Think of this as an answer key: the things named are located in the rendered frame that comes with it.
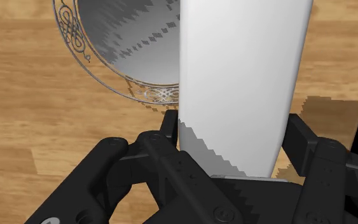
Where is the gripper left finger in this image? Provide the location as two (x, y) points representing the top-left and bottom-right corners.
(25, 109), (245, 224)

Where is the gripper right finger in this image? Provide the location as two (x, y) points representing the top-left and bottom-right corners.
(282, 113), (358, 224)

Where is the white tapered vase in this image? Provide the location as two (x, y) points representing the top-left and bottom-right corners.
(178, 0), (314, 179)

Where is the grey round ornate plate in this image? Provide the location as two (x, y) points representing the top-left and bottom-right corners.
(52, 0), (180, 106)

